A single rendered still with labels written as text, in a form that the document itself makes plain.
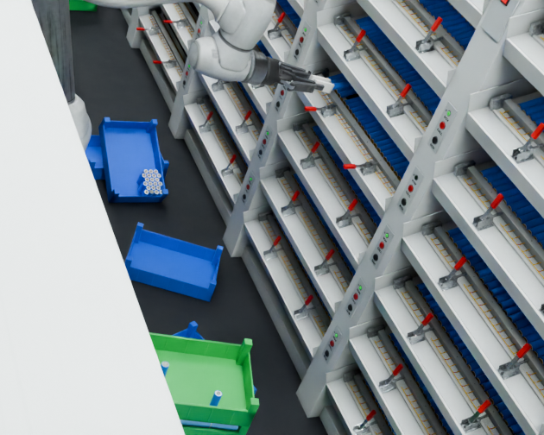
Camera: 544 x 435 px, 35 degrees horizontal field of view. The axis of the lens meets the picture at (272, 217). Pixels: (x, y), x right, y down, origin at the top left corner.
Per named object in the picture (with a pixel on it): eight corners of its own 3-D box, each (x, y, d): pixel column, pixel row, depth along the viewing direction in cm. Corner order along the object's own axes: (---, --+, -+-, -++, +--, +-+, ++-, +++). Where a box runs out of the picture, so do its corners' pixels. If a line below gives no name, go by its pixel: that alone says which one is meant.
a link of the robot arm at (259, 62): (244, 41, 233) (262, 47, 237) (230, 70, 238) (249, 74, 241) (256, 59, 227) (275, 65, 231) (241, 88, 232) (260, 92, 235)
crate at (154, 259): (120, 277, 281) (125, 259, 276) (133, 239, 297) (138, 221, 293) (209, 302, 285) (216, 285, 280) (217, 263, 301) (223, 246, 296)
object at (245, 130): (250, 171, 295) (248, 141, 285) (197, 73, 335) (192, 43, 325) (306, 154, 299) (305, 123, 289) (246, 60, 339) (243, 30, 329)
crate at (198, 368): (118, 413, 190) (126, 390, 186) (121, 344, 206) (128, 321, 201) (249, 427, 198) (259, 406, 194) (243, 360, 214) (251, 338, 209)
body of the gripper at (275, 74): (272, 66, 231) (300, 73, 236) (261, 49, 237) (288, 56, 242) (260, 89, 235) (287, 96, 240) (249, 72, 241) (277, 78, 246)
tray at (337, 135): (384, 224, 226) (386, 198, 219) (296, 93, 266) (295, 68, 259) (452, 202, 230) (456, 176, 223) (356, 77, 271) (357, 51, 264)
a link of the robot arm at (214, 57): (239, 92, 233) (262, 55, 225) (187, 81, 224) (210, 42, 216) (228, 66, 239) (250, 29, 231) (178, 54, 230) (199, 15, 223)
